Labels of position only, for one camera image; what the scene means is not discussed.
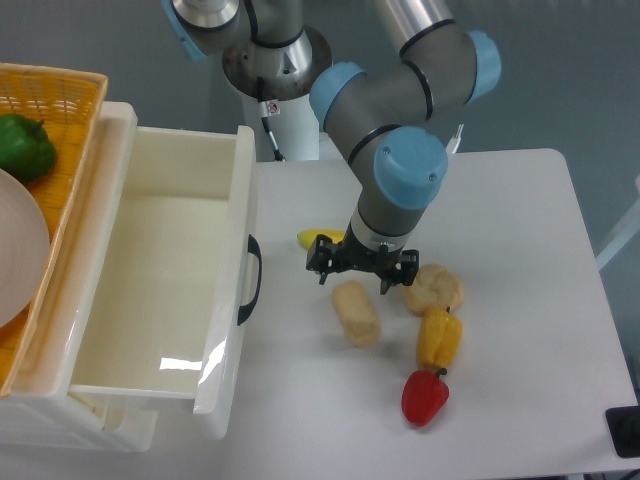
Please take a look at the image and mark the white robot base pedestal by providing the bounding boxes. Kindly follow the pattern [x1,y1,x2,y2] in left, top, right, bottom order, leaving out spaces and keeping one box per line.
[223,25,332,162]

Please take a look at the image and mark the round tan bread roll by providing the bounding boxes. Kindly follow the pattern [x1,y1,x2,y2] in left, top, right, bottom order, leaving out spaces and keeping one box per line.
[403,264,464,315]

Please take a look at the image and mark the green bell pepper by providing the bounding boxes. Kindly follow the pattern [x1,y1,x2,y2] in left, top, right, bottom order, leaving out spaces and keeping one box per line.
[1,113,56,184]

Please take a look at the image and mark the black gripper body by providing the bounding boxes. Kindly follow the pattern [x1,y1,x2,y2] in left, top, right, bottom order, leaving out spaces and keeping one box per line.
[305,231,420,287]

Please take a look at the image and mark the yellow bell pepper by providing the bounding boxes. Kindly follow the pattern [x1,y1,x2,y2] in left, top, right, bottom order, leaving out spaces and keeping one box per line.
[416,307,463,370]

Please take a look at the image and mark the rectangular tan bread loaf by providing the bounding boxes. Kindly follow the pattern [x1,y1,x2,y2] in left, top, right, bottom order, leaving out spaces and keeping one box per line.
[331,281,381,347]

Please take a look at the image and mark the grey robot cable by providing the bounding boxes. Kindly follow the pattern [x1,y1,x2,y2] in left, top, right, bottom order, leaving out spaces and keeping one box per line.
[256,77,286,162]

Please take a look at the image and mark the red bell pepper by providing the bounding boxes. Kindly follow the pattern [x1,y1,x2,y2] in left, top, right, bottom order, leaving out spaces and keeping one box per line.
[401,368,450,427]

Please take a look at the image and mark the beige round plate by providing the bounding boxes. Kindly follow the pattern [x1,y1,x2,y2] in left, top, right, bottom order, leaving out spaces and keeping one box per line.
[1,171,50,327]

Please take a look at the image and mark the yellow banana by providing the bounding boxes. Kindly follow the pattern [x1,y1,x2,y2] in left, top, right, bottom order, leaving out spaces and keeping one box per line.
[296,228,346,250]

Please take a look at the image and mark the black drawer handle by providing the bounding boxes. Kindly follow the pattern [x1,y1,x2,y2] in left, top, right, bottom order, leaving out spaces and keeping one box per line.
[237,234,263,326]

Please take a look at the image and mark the white plastic drawer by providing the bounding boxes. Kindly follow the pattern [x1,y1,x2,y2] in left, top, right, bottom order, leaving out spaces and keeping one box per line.
[70,126,257,440]

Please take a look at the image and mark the white frame at right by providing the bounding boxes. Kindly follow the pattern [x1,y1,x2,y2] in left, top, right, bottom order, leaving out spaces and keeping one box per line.
[595,177,639,271]

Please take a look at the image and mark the white plastic drawer cabinet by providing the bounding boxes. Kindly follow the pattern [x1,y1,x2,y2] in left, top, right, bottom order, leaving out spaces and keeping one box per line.
[1,102,157,452]

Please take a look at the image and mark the black device at edge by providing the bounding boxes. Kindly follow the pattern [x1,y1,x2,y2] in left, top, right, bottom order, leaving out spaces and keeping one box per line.
[605,405,640,458]

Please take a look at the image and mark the orange woven basket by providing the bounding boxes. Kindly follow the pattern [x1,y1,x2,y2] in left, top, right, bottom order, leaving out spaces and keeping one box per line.
[1,63,109,397]

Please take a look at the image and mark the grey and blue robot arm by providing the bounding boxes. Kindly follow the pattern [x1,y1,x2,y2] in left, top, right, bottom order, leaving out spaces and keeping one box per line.
[163,1,501,291]

